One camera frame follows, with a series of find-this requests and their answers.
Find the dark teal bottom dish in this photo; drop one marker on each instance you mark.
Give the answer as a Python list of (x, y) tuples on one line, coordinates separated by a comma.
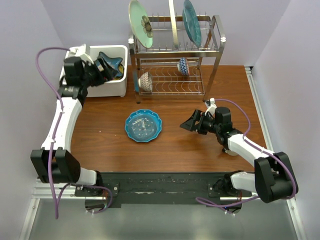
[(113, 62)]

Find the turquoise scalloped plate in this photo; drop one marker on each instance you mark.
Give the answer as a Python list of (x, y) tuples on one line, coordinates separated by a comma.
[(144, 112)]

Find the beige plate in rack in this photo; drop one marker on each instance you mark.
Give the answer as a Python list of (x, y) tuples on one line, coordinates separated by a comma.
[(173, 24)]

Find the teal plate in rack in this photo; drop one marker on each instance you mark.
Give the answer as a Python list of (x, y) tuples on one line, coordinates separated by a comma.
[(191, 23)]

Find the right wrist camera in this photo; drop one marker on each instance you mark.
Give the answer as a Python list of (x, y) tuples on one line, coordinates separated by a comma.
[(211, 107)]

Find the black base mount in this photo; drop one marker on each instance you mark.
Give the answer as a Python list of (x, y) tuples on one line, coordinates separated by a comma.
[(170, 188)]

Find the mint flower plate in rack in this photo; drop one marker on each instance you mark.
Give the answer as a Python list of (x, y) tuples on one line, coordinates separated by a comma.
[(140, 23)]

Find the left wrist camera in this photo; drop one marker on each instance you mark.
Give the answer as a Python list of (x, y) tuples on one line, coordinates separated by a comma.
[(82, 52)]

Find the blue zigzag bowl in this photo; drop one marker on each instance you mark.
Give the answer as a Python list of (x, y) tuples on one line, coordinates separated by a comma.
[(183, 67)]

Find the red patterned bowl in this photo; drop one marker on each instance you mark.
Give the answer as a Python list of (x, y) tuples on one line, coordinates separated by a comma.
[(145, 82)]

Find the yellow woven basket plate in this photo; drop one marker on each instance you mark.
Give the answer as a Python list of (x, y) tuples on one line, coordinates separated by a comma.
[(121, 68)]

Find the white plastic bin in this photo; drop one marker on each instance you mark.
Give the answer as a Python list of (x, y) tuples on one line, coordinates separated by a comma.
[(112, 88)]

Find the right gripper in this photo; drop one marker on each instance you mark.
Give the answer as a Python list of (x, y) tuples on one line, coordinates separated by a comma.
[(198, 115)]

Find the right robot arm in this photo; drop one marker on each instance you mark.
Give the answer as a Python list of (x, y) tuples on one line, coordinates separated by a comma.
[(273, 177)]

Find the black rimmed cream plate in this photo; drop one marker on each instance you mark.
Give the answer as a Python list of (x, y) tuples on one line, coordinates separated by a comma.
[(117, 75)]

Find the beige paper cup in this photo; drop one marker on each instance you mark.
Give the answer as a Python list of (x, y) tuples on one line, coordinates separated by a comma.
[(229, 152)]

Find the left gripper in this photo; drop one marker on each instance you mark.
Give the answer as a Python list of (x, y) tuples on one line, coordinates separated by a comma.
[(108, 71)]

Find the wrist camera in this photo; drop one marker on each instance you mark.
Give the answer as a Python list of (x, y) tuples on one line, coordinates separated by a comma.
[(82, 52), (211, 107)]

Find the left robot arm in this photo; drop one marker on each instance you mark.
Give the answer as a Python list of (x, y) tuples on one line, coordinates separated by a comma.
[(54, 162)]

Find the metal dish rack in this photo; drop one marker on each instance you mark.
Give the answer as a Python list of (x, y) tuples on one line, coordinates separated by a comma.
[(162, 58)]

